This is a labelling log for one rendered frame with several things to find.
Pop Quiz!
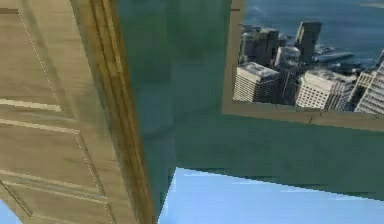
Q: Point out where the wood-framed window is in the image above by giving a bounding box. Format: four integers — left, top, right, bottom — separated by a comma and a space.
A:
221, 0, 384, 133

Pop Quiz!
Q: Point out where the light wooden room door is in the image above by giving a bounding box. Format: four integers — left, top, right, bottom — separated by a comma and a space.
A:
0, 0, 157, 224

